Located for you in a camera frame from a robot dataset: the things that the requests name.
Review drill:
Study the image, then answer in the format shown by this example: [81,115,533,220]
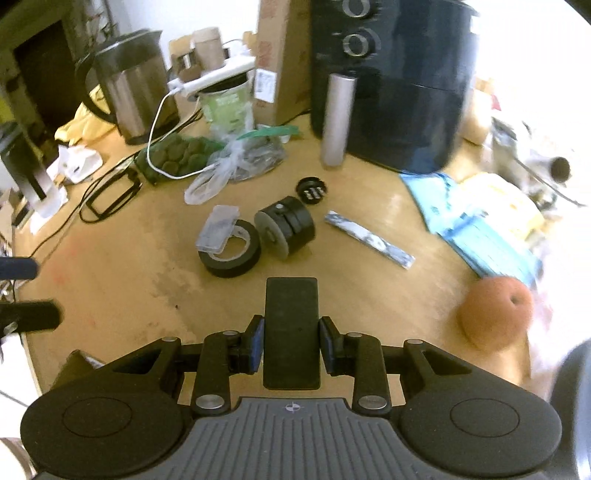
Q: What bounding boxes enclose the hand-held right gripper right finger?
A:
[320,316,476,414]

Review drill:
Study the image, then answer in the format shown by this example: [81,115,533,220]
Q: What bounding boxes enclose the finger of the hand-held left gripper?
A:
[0,257,41,281]
[0,299,64,334]

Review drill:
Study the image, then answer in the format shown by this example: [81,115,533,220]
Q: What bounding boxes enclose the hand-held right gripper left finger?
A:
[108,316,265,415]

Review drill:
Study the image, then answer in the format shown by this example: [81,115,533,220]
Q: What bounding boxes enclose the black rectangular box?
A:
[263,276,322,390]

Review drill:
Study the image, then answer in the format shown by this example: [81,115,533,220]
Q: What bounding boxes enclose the black tape roll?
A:
[198,218,262,280]

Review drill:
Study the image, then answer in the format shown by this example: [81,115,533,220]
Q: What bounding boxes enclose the marble patterned bar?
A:
[324,210,416,270]

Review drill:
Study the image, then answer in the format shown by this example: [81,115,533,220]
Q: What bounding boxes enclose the clear plastic case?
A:
[195,204,242,253]

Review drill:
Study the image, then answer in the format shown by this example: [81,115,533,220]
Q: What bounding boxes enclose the black spool with grey end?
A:
[253,195,317,261]

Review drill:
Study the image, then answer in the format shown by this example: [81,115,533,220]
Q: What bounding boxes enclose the black and white desktop device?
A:
[0,121,70,219]

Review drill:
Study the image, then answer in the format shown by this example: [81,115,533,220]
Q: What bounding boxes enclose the black eyeglasses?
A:
[78,167,145,225]

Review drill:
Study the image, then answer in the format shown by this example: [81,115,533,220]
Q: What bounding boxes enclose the white tissue box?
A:
[57,144,104,186]

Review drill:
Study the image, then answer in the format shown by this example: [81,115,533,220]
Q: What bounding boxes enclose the yellow plastic bag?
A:
[54,87,119,145]

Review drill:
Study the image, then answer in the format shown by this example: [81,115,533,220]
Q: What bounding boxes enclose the black round plug cap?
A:
[294,176,328,206]

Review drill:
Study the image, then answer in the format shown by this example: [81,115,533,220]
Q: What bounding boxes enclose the orange round fruit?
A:
[457,275,536,354]

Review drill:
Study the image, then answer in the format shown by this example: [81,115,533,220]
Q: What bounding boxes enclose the blue wipes packet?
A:
[438,207,544,283]
[398,172,463,234]

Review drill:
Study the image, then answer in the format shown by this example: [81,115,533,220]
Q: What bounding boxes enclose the clear plastic bag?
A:
[184,124,302,207]

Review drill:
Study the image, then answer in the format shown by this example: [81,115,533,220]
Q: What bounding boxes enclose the stainless steel electric kettle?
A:
[75,29,182,147]

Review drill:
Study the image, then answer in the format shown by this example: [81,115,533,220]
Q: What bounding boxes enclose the yellow wipes packet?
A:
[456,172,546,241]

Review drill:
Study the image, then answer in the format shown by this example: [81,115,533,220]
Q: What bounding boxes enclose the plastic jar with green label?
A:
[200,80,256,140]

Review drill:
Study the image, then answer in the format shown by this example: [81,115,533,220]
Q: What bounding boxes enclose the black air fryer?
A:
[308,0,479,175]

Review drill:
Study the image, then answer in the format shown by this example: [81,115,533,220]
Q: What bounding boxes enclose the white power strip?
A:
[166,56,258,99]

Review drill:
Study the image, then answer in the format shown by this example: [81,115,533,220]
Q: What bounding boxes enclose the glass bowl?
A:
[491,117,588,209]

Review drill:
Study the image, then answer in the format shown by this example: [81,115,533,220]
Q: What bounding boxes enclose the tall brown cardboard carton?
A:
[253,0,315,128]

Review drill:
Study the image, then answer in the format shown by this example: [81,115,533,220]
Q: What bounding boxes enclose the brown paper cup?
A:
[191,27,228,71]

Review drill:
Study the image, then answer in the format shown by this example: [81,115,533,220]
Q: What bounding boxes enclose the cardboard tube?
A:
[546,156,573,182]

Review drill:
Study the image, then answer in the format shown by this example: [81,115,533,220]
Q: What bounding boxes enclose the black cable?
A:
[13,156,139,260]

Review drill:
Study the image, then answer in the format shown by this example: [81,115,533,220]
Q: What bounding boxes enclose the white cable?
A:
[146,89,219,182]

